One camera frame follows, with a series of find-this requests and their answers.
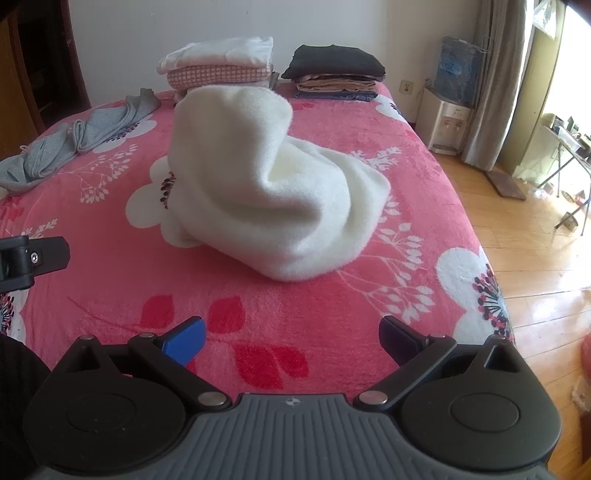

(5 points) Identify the beige curtain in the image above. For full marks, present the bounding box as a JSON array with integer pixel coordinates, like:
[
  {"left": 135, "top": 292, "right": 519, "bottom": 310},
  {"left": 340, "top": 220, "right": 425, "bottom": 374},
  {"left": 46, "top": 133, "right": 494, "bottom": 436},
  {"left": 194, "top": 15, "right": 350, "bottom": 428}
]
[{"left": 462, "top": 0, "right": 537, "bottom": 172}]

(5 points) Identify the folding table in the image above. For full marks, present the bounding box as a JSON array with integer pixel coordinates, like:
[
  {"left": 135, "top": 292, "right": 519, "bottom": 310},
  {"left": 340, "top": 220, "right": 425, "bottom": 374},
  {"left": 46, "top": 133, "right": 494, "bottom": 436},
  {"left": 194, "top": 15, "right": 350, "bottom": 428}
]
[{"left": 538, "top": 121, "right": 591, "bottom": 230}]

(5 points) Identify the beige folded garment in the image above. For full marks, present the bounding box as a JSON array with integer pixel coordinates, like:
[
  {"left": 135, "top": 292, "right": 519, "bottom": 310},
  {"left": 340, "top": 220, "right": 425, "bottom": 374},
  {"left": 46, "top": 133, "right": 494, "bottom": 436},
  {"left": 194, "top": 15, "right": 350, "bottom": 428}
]
[{"left": 173, "top": 71, "right": 280, "bottom": 103}]

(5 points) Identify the dark doormat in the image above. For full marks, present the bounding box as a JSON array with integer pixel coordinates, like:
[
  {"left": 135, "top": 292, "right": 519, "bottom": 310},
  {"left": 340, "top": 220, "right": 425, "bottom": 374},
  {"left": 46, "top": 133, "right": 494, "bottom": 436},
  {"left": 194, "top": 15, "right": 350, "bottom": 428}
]
[{"left": 488, "top": 170, "right": 528, "bottom": 200}]

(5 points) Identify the grey hoodie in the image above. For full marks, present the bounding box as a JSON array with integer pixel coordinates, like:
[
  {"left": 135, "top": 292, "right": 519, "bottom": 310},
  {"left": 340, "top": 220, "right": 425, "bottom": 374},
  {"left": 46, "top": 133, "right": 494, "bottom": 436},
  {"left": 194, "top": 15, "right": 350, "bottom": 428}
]
[{"left": 0, "top": 88, "right": 161, "bottom": 195}]

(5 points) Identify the black folded garment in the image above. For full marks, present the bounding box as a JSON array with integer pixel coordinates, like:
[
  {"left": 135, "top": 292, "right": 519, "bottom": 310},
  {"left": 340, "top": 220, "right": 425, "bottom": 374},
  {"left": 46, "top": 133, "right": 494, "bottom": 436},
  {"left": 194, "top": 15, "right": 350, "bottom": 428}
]
[{"left": 281, "top": 44, "right": 386, "bottom": 80}]

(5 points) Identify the tan folded garment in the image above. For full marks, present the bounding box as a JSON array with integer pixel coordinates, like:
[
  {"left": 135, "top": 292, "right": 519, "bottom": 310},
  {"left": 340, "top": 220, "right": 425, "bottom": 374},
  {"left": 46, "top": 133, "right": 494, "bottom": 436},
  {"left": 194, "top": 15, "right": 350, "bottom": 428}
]
[{"left": 295, "top": 74, "right": 379, "bottom": 93}]

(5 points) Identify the wooden door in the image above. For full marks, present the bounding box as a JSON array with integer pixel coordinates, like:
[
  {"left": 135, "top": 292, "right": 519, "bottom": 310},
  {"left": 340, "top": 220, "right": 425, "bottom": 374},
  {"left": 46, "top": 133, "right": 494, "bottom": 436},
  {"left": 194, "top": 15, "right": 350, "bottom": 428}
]
[{"left": 0, "top": 0, "right": 91, "bottom": 162}]

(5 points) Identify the pink floral blanket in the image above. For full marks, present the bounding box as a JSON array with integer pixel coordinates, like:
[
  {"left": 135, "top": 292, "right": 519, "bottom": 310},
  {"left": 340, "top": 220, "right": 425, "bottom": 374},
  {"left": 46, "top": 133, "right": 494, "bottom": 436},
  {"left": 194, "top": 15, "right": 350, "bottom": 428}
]
[{"left": 0, "top": 85, "right": 516, "bottom": 407}]

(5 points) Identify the white fluffy sweater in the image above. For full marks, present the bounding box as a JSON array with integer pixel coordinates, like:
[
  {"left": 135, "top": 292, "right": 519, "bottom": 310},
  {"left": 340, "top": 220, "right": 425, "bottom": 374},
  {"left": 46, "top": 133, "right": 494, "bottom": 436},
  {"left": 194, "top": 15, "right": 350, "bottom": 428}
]
[{"left": 159, "top": 84, "right": 392, "bottom": 282}]

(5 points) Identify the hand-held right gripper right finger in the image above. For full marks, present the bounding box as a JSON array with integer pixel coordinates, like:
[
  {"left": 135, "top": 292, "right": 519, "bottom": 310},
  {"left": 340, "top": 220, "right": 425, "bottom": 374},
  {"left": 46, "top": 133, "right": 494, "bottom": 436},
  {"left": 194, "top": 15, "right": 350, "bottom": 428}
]
[{"left": 355, "top": 316, "right": 525, "bottom": 411}]

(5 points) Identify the stack of pink folded clothes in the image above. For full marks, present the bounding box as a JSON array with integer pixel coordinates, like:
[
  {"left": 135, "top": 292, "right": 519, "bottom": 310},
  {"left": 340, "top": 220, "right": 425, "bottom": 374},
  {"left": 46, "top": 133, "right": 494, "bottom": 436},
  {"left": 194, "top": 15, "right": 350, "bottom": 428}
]
[{"left": 157, "top": 36, "right": 274, "bottom": 75}]

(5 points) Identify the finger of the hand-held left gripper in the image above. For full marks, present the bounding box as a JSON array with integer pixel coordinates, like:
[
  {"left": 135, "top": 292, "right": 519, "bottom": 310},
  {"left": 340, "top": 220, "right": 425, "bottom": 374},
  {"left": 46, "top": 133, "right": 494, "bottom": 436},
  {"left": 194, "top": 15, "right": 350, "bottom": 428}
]
[{"left": 0, "top": 236, "right": 71, "bottom": 292}]

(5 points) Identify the white water dispenser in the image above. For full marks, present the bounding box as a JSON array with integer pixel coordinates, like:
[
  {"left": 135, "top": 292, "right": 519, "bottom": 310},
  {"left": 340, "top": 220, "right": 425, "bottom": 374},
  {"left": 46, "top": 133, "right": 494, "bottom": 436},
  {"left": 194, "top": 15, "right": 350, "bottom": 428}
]
[{"left": 416, "top": 87, "right": 474, "bottom": 156}]

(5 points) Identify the blue folded garment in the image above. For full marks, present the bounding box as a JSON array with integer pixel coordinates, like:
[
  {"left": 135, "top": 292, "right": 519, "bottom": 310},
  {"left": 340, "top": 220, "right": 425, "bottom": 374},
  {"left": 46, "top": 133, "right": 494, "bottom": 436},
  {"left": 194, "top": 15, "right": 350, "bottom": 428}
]
[{"left": 293, "top": 89, "right": 378, "bottom": 103}]

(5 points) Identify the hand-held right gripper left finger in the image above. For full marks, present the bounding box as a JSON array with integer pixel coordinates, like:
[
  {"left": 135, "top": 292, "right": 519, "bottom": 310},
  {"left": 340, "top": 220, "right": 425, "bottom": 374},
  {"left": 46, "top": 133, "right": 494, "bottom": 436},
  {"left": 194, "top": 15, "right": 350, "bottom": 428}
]
[{"left": 60, "top": 316, "right": 232, "bottom": 411}]

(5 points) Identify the blue water bottle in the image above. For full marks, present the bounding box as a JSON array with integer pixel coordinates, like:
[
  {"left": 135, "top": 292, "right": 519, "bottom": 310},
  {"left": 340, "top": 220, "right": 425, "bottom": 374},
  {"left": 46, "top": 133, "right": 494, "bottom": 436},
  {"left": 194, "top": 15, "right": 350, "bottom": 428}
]
[{"left": 434, "top": 36, "right": 486, "bottom": 105}]

